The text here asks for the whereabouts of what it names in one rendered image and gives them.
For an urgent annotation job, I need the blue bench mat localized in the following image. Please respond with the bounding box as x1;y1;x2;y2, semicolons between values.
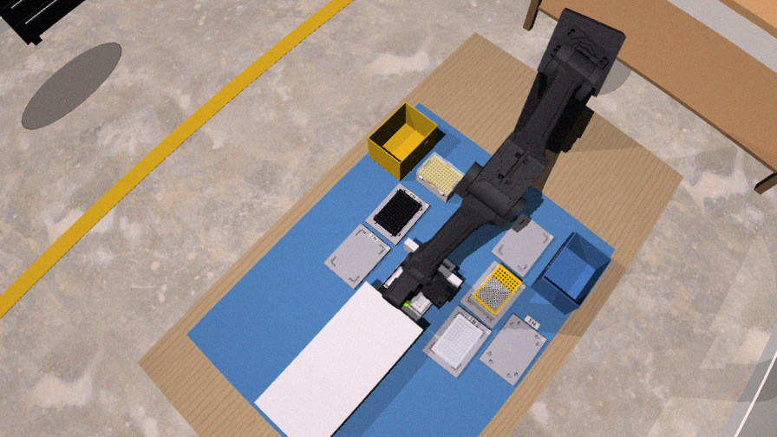
187;103;615;437

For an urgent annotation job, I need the white label plate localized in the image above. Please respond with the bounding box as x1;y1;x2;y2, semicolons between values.
525;315;540;329

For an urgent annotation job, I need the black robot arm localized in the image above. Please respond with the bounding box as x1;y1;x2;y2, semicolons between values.
382;25;611;310

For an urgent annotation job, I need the blue bin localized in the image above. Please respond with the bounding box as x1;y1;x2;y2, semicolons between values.
531;231;612;315

